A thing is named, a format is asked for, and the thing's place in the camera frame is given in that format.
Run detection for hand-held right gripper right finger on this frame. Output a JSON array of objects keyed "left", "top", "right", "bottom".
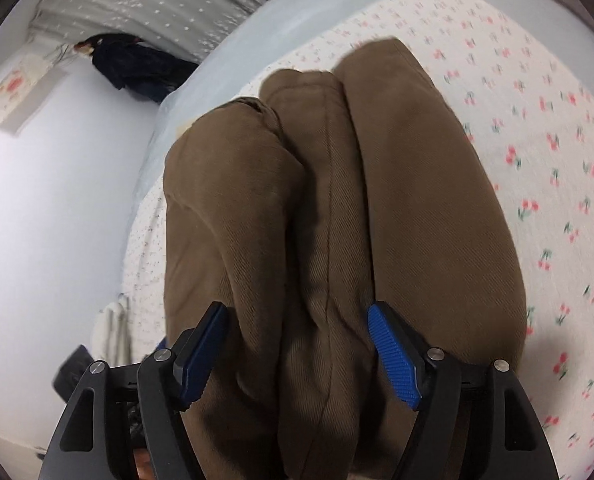
[{"left": 368, "top": 301, "right": 560, "bottom": 480}]

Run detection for dark hanging jacket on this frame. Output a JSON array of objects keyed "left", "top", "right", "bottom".
[{"left": 74, "top": 32, "right": 200, "bottom": 106}]

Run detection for cherry print blanket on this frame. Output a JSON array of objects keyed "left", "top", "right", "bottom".
[{"left": 124, "top": 0, "right": 594, "bottom": 480}]

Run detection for white cloth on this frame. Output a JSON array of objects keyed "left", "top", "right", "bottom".
[{"left": 94, "top": 297, "right": 130, "bottom": 361}]

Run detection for white wall hanging red print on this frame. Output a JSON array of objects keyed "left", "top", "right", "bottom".
[{"left": 0, "top": 55, "right": 70, "bottom": 136}]

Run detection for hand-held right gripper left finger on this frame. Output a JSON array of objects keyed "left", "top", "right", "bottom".
[{"left": 40, "top": 301, "right": 229, "bottom": 480}]

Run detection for grey star print curtain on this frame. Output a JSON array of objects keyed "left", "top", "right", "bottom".
[{"left": 30, "top": 0, "right": 298, "bottom": 61}]

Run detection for brown pants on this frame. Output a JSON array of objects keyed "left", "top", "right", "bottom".
[{"left": 162, "top": 37, "right": 528, "bottom": 480}]

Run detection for light blue bed sheet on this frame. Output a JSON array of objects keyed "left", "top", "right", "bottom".
[{"left": 134, "top": 0, "right": 594, "bottom": 206}]

